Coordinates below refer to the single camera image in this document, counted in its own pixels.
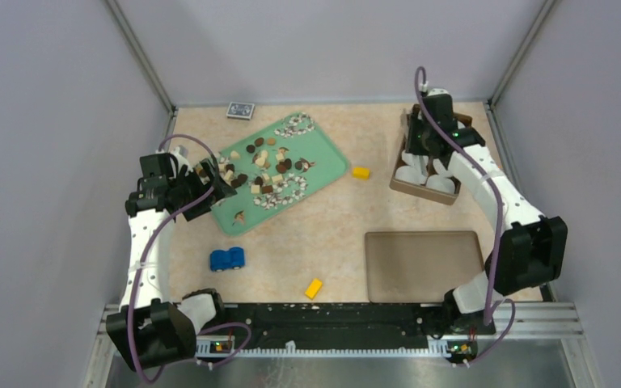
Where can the white cup bottom right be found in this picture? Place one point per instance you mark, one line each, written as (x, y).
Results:
(441, 184)

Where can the tan box lid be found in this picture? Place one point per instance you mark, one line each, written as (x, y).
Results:
(419, 266)

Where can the blue toy car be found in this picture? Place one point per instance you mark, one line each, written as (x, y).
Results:
(221, 260)

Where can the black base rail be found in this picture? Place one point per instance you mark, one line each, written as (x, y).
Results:
(342, 327)

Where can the metal tweezers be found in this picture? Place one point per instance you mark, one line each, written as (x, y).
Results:
(424, 164)

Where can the green plastic tray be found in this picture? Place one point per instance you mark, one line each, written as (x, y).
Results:
(274, 169)

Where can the white cup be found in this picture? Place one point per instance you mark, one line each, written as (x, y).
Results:
(410, 160)
(441, 184)

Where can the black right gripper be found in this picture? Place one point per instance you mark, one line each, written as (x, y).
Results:
(411, 147)

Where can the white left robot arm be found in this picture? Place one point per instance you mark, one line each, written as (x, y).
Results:
(149, 329)

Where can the playing card deck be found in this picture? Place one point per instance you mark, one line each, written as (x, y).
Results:
(240, 111)

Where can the yellow block near tray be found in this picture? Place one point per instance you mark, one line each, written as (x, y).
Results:
(361, 173)

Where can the yellow block front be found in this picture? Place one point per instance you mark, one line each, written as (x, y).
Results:
(313, 288)

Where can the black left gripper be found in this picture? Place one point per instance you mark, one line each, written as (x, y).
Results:
(221, 190)

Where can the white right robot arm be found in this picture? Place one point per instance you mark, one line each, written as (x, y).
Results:
(528, 248)

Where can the brown chocolate box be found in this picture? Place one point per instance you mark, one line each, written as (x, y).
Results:
(409, 180)

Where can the white cup lower left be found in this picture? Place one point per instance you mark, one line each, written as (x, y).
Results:
(410, 160)

